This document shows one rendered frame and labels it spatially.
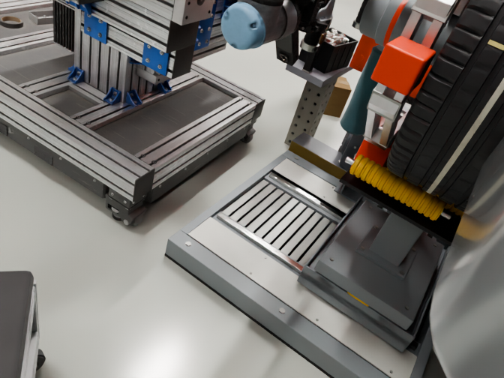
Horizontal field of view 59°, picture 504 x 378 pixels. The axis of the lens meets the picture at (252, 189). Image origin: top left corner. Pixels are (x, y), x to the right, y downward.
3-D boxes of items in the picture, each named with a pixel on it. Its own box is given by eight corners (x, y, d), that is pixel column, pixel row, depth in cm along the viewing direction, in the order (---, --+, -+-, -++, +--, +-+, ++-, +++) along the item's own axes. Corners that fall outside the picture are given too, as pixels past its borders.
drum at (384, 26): (429, 76, 103) (462, 16, 94) (349, 39, 109) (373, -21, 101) (442, 64, 113) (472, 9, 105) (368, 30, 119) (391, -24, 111)
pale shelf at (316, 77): (320, 88, 173) (323, 81, 171) (284, 69, 178) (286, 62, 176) (359, 65, 204) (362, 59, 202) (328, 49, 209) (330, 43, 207)
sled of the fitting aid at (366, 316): (400, 355, 127) (416, 335, 121) (295, 283, 137) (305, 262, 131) (439, 261, 164) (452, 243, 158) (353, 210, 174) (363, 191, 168)
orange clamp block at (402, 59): (419, 85, 86) (406, 97, 79) (382, 67, 88) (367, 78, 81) (437, 51, 81) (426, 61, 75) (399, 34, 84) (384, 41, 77)
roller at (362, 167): (442, 231, 109) (454, 214, 105) (338, 171, 117) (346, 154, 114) (446, 220, 113) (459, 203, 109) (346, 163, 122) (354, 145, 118)
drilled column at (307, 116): (301, 152, 213) (332, 73, 188) (283, 142, 216) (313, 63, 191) (310, 145, 221) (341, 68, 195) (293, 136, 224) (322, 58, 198)
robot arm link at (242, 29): (263, 10, 69) (249, 61, 74) (295, 3, 77) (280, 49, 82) (223, -9, 71) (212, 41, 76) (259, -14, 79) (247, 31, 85)
